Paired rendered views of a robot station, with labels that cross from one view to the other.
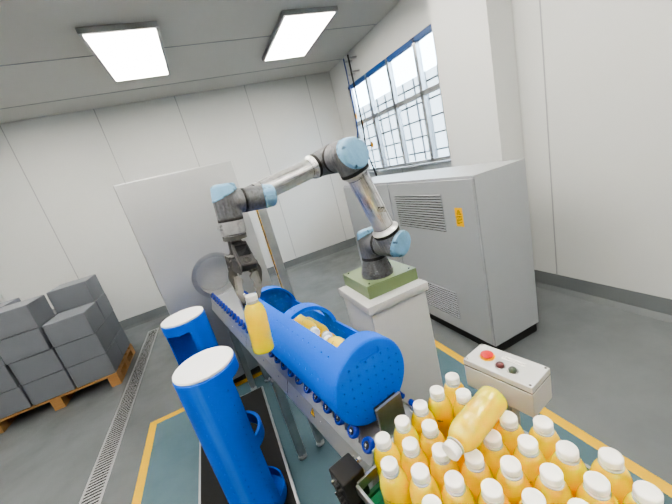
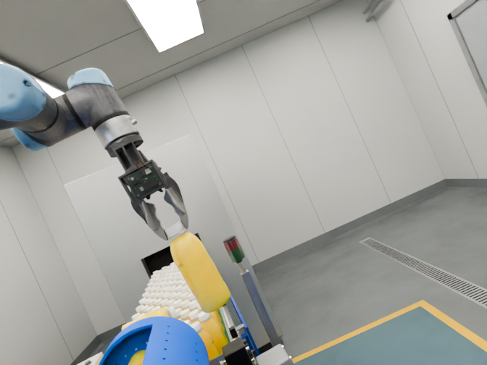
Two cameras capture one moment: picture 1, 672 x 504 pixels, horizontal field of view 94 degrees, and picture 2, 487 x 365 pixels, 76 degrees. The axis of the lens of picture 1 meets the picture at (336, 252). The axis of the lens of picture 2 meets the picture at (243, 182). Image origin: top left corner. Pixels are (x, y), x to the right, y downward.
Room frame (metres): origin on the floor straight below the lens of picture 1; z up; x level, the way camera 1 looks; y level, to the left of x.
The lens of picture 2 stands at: (1.49, 0.67, 1.47)
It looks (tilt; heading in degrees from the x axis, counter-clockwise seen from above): 1 degrees down; 199
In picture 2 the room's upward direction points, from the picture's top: 24 degrees counter-clockwise
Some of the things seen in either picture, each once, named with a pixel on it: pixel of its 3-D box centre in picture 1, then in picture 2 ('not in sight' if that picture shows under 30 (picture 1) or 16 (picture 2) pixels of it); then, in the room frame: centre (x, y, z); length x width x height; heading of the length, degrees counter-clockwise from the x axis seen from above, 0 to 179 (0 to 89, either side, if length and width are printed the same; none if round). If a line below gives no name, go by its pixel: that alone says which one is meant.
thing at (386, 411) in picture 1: (390, 415); not in sight; (0.79, -0.03, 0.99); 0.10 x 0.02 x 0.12; 120
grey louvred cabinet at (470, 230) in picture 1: (419, 243); not in sight; (3.20, -0.89, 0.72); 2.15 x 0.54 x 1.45; 19
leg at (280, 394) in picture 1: (289, 419); not in sight; (1.66, 0.56, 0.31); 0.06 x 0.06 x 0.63; 30
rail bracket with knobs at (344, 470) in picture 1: (351, 481); (238, 361); (0.65, 0.12, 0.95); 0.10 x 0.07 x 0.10; 120
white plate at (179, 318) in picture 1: (182, 316); not in sight; (2.03, 1.13, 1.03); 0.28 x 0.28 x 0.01
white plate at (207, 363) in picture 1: (203, 364); not in sight; (1.32, 0.73, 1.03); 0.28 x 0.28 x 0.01
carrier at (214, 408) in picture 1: (235, 437); not in sight; (1.32, 0.73, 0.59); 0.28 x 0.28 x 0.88
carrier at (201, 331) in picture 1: (205, 370); not in sight; (2.03, 1.13, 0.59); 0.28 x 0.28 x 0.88
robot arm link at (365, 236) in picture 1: (371, 241); not in sight; (1.41, -0.17, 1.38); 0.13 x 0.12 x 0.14; 33
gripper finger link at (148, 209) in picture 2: (255, 282); (152, 221); (0.96, 0.28, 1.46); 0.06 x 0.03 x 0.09; 28
